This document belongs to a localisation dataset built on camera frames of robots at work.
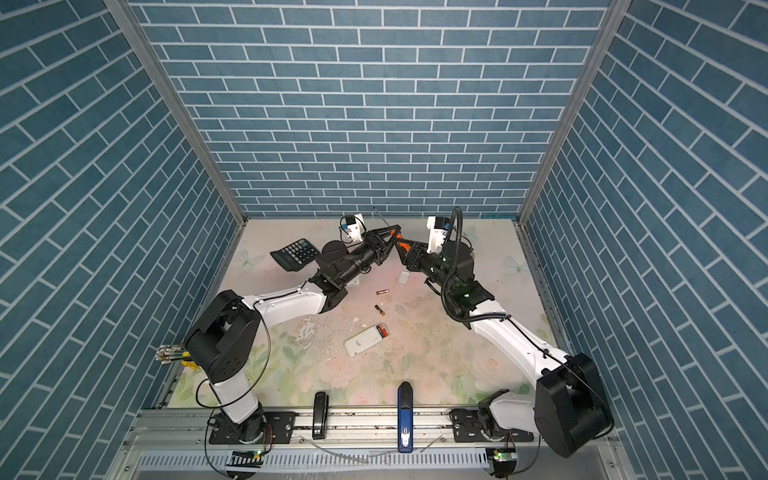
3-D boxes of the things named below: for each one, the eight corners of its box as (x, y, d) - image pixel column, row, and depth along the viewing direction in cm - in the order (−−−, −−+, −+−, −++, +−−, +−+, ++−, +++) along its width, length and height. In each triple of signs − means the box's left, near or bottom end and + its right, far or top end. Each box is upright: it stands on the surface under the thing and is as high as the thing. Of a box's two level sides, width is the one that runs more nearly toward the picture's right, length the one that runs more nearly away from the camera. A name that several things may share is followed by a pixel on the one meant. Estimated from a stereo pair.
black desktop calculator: (286, 275, 106) (284, 271, 104) (272, 257, 111) (270, 253, 109) (321, 255, 112) (319, 251, 110) (306, 239, 117) (305, 234, 115)
